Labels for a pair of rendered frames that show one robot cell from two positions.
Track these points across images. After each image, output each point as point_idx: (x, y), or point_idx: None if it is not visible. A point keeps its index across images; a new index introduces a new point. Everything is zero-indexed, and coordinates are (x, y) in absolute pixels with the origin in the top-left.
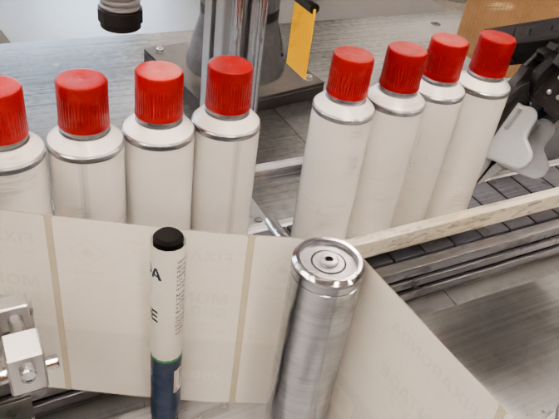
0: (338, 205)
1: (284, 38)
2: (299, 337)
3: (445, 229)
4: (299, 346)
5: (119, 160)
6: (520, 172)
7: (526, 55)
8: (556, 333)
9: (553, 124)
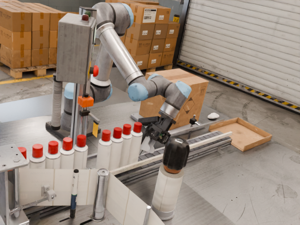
0: (106, 163)
1: None
2: (99, 185)
3: (131, 167)
4: (99, 187)
5: (60, 158)
6: (148, 152)
7: (147, 124)
8: None
9: None
